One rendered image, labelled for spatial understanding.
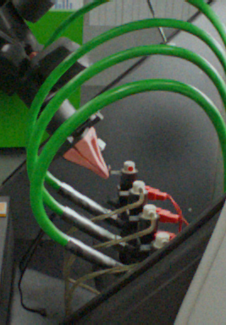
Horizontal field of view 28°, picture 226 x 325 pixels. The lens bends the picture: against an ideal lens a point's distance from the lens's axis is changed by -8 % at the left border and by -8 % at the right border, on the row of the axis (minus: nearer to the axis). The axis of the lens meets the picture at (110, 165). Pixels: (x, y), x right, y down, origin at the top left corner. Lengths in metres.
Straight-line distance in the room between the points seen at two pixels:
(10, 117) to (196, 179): 3.10
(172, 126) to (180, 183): 0.14
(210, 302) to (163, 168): 0.74
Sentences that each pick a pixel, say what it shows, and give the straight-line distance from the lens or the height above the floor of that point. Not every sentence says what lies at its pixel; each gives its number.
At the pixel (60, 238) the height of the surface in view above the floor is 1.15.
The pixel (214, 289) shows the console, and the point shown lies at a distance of 0.41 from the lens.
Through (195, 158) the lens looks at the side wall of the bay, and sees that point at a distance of 1.14.
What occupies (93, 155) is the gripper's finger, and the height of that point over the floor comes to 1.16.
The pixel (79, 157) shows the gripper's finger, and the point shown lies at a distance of 0.74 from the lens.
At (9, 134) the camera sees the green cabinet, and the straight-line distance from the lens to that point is 4.18.
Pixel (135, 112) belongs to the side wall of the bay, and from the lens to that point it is 1.07.
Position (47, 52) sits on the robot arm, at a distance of 0.71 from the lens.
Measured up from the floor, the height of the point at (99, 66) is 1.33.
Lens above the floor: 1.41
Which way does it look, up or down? 21 degrees down
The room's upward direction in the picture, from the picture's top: 2 degrees clockwise
